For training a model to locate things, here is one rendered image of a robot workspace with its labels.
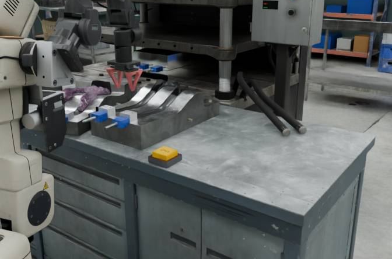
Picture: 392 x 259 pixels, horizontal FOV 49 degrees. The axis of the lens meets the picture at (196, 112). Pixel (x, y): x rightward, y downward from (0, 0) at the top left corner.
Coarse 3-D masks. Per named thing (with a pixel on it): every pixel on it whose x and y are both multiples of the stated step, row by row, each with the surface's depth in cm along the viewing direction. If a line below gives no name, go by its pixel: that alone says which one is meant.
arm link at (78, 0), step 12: (72, 0) 114; (84, 0) 115; (60, 12) 117; (72, 12) 115; (84, 12) 115; (96, 12) 117; (84, 24) 114; (96, 24) 118; (84, 36) 115; (96, 36) 119
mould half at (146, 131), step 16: (144, 96) 177; (160, 96) 174; (192, 96) 169; (160, 112) 163; (176, 112) 163; (192, 112) 171; (208, 112) 180; (96, 128) 161; (112, 128) 155; (128, 128) 150; (144, 128) 148; (160, 128) 156; (176, 128) 164; (128, 144) 152; (144, 144) 150
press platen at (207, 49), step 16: (112, 32) 270; (144, 32) 270; (160, 32) 270; (176, 32) 270; (192, 32) 270; (208, 32) 270; (240, 32) 270; (160, 48) 239; (176, 48) 233; (192, 48) 228; (208, 48) 218; (224, 48) 206; (240, 48) 227; (272, 48) 239
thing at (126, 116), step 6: (120, 114) 152; (126, 114) 150; (132, 114) 151; (114, 120) 149; (120, 120) 148; (126, 120) 149; (132, 120) 151; (108, 126) 145; (114, 126) 147; (120, 126) 148; (126, 126) 150
